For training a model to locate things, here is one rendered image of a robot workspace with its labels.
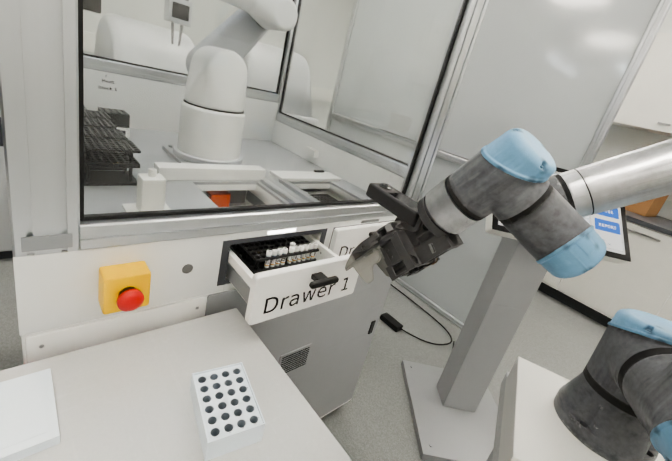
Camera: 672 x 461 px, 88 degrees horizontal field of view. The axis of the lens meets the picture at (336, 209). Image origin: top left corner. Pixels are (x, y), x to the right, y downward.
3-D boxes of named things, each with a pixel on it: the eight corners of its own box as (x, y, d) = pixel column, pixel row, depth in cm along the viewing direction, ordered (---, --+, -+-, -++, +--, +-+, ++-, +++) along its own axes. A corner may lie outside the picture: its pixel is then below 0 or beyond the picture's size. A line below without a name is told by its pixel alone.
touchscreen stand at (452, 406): (526, 479, 141) (664, 263, 107) (420, 459, 138) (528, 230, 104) (480, 380, 188) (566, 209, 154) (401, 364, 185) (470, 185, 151)
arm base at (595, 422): (632, 415, 67) (658, 376, 64) (670, 490, 53) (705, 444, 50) (547, 379, 72) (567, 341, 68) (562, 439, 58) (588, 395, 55)
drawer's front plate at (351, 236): (393, 251, 116) (403, 222, 113) (328, 265, 97) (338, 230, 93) (389, 249, 117) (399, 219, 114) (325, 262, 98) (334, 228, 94)
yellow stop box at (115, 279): (150, 307, 62) (153, 274, 60) (103, 318, 58) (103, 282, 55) (143, 292, 66) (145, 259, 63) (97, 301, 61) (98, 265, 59)
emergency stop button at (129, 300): (144, 310, 59) (146, 290, 58) (117, 316, 57) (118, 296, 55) (140, 300, 61) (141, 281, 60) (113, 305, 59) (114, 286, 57)
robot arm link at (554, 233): (589, 226, 50) (535, 171, 50) (626, 256, 39) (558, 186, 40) (540, 258, 53) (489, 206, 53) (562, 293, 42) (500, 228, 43)
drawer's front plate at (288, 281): (353, 293, 87) (364, 255, 83) (248, 326, 67) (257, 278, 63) (348, 289, 88) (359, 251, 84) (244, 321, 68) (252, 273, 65)
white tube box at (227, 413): (261, 440, 53) (265, 423, 52) (204, 461, 48) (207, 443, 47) (239, 377, 63) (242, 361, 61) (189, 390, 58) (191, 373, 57)
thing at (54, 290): (403, 250, 124) (416, 213, 119) (19, 336, 55) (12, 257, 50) (269, 165, 187) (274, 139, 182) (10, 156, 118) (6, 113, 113)
